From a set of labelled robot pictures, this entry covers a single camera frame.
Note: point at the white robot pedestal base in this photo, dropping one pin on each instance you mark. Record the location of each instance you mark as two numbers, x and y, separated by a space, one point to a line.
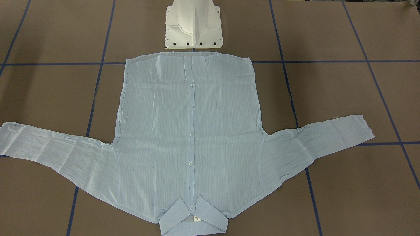
193 24

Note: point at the light blue button shirt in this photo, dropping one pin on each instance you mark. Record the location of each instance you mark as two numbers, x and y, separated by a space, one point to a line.
189 151

